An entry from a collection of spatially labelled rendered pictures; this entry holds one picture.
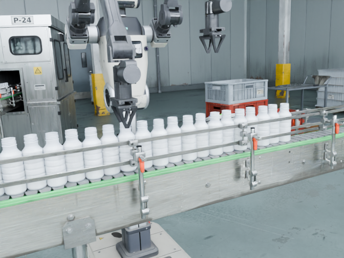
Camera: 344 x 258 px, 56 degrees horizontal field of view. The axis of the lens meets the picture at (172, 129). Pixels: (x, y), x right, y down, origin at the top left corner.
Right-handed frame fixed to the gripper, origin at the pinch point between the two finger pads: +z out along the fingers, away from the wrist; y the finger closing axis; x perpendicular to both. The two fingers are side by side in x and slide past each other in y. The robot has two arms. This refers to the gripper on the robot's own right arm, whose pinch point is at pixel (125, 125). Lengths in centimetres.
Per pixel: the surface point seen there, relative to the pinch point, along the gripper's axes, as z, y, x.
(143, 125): 0.6, 2.0, 5.9
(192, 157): 14.5, 4.2, 23.4
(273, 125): 7, 3, 64
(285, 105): 0, 3, 70
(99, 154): 7.7, 3.7, -10.4
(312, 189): 116, -116, 234
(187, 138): 7.1, 3.5, 22.0
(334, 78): 37, -402, 632
